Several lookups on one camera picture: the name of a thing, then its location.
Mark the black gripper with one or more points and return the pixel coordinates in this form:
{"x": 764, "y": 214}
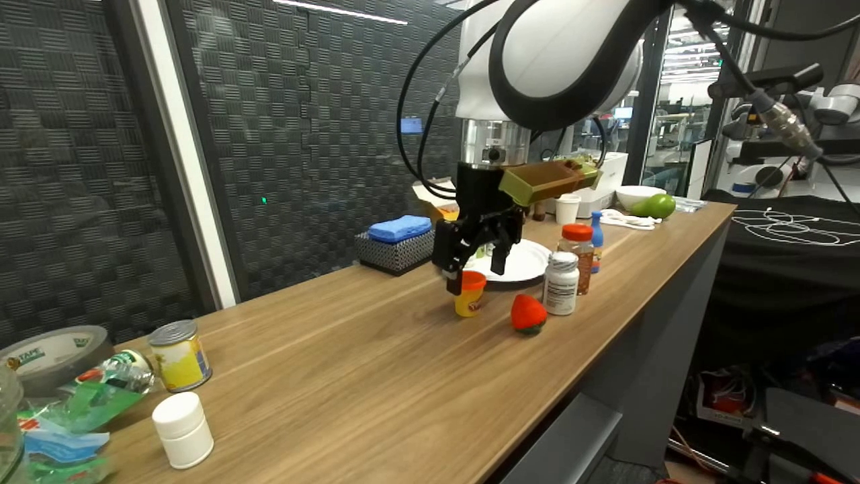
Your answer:
{"x": 484, "y": 192}

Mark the orange lid yellow putty tub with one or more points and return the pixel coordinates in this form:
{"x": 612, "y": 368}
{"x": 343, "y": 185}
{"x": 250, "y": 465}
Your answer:
{"x": 472, "y": 300}

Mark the orange lid spice jar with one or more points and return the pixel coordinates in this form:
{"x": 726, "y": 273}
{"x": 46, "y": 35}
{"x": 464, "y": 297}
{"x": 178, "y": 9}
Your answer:
{"x": 581, "y": 257}

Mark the white paper plate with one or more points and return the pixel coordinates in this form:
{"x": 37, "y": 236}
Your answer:
{"x": 528, "y": 258}

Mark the red toy strawberry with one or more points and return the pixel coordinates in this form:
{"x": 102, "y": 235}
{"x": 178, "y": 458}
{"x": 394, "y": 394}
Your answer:
{"x": 528, "y": 312}

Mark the grey woven basket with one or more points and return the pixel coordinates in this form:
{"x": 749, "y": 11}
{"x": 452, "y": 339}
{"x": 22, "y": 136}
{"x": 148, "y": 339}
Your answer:
{"x": 394, "y": 257}

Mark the white pill bottle grey label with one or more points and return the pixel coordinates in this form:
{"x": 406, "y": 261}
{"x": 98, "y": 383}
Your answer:
{"x": 559, "y": 285}

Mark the white round plastic cup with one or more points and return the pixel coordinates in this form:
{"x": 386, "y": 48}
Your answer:
{"x": 567, "y": 207}

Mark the blue toy bottle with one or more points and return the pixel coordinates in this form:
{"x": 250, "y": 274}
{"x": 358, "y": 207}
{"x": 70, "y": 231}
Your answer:
{"x": 598, "y": 235}

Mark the blue tape strip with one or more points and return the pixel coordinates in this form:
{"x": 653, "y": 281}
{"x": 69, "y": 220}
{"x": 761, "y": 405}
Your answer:
{"x": 412, "y": 125}

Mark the white cloth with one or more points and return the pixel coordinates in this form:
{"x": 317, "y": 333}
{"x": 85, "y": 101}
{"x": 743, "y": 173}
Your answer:
{"x": 627, "y": 219}

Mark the white bowl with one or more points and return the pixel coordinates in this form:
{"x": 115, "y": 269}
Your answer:
{"x": 635, "y": 196}

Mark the green fruit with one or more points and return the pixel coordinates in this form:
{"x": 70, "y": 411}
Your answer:
{"x": 661, "y": 204}

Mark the black covered table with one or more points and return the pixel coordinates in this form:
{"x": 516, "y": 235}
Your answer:
{"x": 789, "y": 269}

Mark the yellow can grey lid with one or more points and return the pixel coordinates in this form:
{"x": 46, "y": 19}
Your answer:
{"x": 178, "y": 359}

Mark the small white jar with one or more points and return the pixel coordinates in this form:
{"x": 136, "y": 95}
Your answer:
{"x": 180, "y": 430}

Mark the green plastic wrapper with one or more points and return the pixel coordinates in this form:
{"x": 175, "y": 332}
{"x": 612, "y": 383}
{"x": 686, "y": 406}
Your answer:
{"x": 85, "y": 405}

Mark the blue plastic wrapper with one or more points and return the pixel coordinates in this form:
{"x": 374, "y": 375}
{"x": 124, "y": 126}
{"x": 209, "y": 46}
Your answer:
{"x": 63, "y": 446}

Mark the brown green wrist camera block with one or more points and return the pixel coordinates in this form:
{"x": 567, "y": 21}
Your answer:
{"x": 542, "y": 181}

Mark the grey duct tape roll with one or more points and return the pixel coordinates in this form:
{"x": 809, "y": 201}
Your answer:
{"x": 49, "y": 353}

